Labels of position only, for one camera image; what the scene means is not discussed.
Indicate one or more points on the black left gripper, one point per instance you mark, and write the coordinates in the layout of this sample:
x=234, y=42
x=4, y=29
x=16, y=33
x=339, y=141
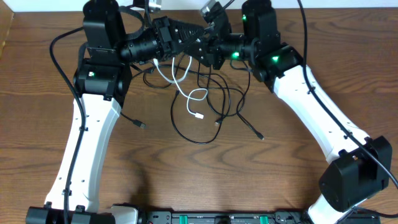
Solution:
x=164, y=35

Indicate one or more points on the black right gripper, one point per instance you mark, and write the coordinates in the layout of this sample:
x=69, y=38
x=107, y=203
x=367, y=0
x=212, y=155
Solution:
x=211, y=47

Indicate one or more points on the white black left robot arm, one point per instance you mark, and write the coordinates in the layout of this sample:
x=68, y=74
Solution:
x=117, y=37

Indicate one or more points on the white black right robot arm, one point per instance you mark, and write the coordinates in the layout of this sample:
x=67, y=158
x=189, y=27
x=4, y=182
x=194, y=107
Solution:
x=359, y=166

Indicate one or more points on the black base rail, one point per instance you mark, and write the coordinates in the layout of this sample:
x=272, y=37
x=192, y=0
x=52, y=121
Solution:
x=167, y=217

